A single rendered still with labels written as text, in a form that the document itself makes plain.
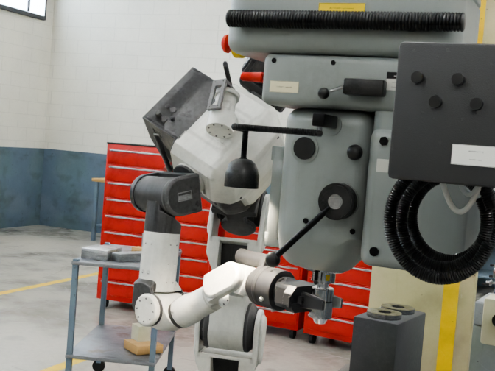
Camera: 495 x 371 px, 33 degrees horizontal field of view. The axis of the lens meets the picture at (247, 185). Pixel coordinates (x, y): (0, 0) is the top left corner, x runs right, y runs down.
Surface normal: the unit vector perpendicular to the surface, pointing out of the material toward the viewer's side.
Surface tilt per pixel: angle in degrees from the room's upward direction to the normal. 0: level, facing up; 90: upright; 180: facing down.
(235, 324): 81
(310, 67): 90
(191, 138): 58
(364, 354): 90
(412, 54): 90
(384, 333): 90
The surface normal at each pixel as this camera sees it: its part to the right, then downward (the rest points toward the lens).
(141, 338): 0.55, 0.09
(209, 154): -0.11, -0.50
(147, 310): -0.61, -0.08
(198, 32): -0.39, 0.02
